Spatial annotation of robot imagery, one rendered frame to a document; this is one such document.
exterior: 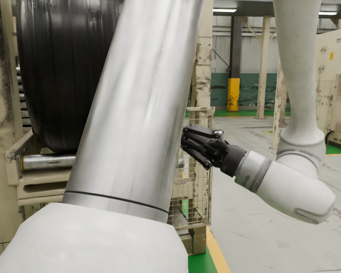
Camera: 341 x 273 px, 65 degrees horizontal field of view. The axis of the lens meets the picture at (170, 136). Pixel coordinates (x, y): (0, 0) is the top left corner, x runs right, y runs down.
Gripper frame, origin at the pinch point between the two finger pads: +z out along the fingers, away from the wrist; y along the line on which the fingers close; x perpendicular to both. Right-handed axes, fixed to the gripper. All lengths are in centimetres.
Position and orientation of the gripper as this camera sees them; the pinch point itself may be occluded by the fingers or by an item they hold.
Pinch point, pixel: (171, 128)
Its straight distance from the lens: 72.6
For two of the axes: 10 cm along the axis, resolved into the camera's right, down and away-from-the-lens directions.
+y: -1.4, 7.5, 6.5
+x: 5.4, -4.9, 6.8
